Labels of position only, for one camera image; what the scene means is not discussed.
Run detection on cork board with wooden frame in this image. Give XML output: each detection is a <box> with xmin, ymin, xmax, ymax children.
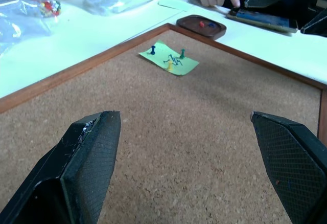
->
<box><xmin>0</xmin><ymin>23</ymin><xmax>327</xmax><ymax>224</ymax></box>

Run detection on green sticky note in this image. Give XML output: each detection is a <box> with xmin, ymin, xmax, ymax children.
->
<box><xmin>138</xmin><ymin>39</ymin><xmax>200</xmax><ymax>77</ymax></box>

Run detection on container of coloured pins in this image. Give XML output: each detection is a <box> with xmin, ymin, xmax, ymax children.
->
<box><xmin>21</xmin><ymin>0</ymin><xmax>62</xmax><ymax>18</ymax></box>

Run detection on dark brown wooden tray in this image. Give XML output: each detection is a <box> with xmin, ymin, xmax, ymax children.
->
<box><xmin>176</xmin><ymin>14</ymin><xmax>227</xmax><ymax>41</ymax></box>

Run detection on pale green paper sheet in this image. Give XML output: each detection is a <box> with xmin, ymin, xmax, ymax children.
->
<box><xmin>157</xmin><ymin>0</ymin><xmax>194</xmax><ymax>11</ymax></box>

